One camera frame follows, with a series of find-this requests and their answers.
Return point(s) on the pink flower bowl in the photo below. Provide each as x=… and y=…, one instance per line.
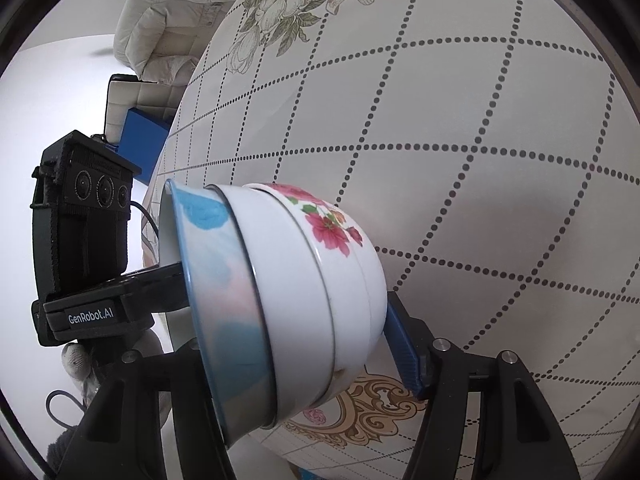
x=340, y=300

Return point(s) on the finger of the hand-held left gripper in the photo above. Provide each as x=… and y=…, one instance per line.
x=160, y=287

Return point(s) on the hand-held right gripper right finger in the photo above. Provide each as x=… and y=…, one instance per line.
x=400, y=345

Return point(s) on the white padded jacket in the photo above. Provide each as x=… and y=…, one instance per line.
x=175, y=10

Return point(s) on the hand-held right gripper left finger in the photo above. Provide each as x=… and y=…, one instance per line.
x=190, y=410

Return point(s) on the dark grey cloth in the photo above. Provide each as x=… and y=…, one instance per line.
x=60, y=455

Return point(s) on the floral dotted-grid tablecloth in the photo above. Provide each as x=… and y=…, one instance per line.
x=450, y=110

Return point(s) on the blue splotch pattern bowl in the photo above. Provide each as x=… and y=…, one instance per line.
x=220, y=310

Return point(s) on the white padded chair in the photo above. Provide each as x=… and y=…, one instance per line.
x=135, y=100

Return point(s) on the person's left hand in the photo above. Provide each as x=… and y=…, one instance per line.
x=80, y=365

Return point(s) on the white bowl with dark rim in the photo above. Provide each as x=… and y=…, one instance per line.
x=290, y=310

